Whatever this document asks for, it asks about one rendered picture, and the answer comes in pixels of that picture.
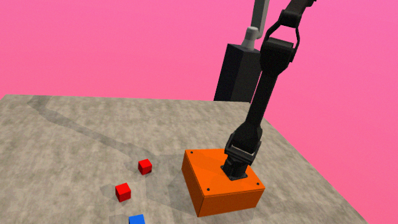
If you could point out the blue cube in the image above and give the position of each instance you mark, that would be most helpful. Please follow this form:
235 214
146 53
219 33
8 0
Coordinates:
138 219

